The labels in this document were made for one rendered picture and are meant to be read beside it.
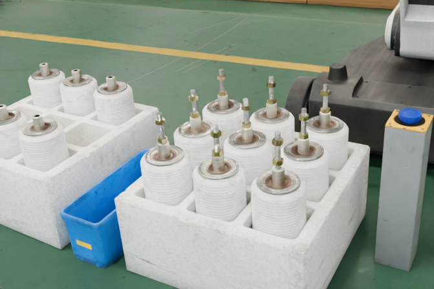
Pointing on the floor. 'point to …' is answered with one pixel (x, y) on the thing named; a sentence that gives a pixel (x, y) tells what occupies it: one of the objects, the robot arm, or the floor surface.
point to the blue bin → (100, 216)
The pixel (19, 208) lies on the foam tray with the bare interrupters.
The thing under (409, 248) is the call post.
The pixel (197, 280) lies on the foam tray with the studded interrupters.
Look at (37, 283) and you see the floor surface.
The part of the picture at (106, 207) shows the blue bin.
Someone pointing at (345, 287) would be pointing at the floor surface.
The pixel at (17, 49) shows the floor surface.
